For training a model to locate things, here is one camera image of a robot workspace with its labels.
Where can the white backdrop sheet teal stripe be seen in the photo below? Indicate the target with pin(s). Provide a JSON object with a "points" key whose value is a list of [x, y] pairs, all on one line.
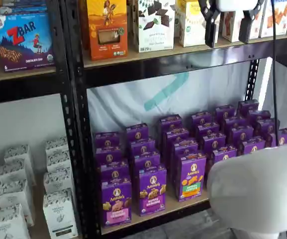
{"points": [[123, 104]]}

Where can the white patterned carton box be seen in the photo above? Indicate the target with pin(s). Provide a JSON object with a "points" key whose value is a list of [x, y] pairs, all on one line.
{"points": [[57, 181], [17, 152], [14, 171], [6, 224], [14, 196], [58, 161], [56, 144], [60, 214]]}

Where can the white cracker box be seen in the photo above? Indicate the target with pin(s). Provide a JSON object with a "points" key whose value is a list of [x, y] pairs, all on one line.
{"points": [[256, 27], [282, 20], [229, 25]]}

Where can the purple box with pink patch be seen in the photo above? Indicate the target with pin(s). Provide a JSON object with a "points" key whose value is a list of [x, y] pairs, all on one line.
{"points": [[116, 199]]}

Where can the purple box with brown bunnies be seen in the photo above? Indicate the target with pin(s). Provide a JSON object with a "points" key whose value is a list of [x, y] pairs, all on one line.
{"points": [[153, 191]]}

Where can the black metal shelf rack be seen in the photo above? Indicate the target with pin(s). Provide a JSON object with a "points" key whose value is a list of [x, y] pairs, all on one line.
{"points": [[21, 89], [133, 74]]}

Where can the white mint chocolate box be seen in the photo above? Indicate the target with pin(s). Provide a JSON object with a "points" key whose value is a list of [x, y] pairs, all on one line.
{"points": [[155, 37]]}

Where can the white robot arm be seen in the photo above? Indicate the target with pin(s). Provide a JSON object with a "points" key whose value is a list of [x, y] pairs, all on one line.
{"points": [[257, 186]]}

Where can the blue Zbar snack box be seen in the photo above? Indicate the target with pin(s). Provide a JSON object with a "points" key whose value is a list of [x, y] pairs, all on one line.
{"points": [[21, 49]]}

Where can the orange snack box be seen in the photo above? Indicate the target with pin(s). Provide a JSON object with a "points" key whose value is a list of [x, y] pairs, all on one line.
{"points": [[106, 25]]}

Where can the purple Annie's snack box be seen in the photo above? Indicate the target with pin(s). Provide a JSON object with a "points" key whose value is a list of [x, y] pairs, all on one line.
{"points": [[145, 161], [184, 147], [225, 112], [224, 155], [170, 123], [107, 140], [234, 123], [142, 148], [137, 133], [213, 142], [252, 147], [108, 156], [113, 171], [201, 119], [176, 137], [208, 129], [248, 105], [241, 134], [266, 127], [258, 115], [285, 137]]}

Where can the purple box with green patch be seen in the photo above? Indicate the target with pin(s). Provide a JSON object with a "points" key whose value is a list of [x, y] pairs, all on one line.
{"points": [[191, 179]]}

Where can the white yellow snack box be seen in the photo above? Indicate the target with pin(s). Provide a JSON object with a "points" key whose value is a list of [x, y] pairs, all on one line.
{"points": [[190, 30]]}

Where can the wooden shelf board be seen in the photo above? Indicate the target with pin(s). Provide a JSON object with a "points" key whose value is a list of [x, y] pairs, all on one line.
{"points": [[158, 56], [158, 219], [21, 76], [38, 219]]}

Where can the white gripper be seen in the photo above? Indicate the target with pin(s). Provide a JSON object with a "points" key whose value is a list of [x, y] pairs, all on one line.
{"points": [[235, 5]]}

